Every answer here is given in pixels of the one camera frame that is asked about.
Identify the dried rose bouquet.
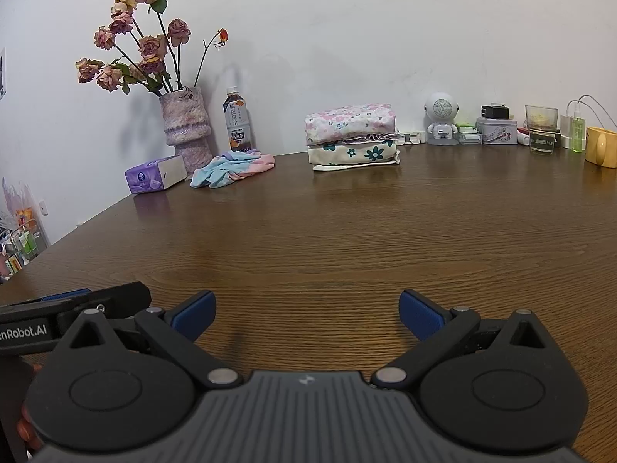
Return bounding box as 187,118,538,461
74,0,229,96

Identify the rack with small packets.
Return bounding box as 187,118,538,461
0,176,51,283

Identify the yellow mug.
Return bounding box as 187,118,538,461
585,125,617,169

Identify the purple fuzzy vase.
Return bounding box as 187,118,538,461
159,86,214,177

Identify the tea bottle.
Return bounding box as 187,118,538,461
222,87,253,151

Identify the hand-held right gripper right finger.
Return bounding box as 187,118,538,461
371,289,562,390

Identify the green spray bottle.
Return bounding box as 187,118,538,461
571,115,586,154

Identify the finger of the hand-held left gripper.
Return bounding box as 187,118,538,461
39,288,93,304
58,281,152,321

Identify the folded pink floral cloth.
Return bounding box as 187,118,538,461
303,103,401,146

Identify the folded cream floral cloth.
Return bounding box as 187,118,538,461
307,137,402,171

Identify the printed tin box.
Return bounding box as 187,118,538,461
475,117,519,145

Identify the pink and blue sleeveless top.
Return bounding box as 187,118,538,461
190,150,277,189

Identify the person's left hand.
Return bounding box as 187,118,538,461
17,363,45,455

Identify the glass cup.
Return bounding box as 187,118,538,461
524,105,559,155

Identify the purple tissue box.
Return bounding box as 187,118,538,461
124,155,189,196

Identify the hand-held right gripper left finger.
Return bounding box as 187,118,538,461
57,291,244,389

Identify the white charger block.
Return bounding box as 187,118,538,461
559,113,586,150

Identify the white robot speaker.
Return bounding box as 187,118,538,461
423,91,461,146

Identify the white cable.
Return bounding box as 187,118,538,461
566,95,617,131

